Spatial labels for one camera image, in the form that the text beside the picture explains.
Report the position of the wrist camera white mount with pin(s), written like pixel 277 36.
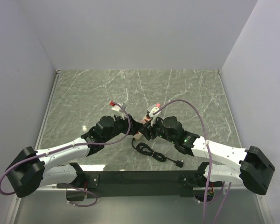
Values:
pixel 150 112
pixel 118 108

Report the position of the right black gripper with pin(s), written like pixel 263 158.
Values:
pixel 146 131

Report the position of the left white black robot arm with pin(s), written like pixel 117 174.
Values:
pixel 27 171

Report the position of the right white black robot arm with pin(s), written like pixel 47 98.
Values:
pixel 249 167

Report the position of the aluminium extrusion rail front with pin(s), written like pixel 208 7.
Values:
pixel 64 187

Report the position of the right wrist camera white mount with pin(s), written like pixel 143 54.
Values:
pixel 150 112

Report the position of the beige power strip red sockets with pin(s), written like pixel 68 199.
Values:
pixel 146 123

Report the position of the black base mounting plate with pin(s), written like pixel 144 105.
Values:
pixel 142 183

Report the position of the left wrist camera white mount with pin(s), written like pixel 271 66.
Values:
pixel 118 108

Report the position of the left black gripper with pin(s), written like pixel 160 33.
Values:
pixel 135 126

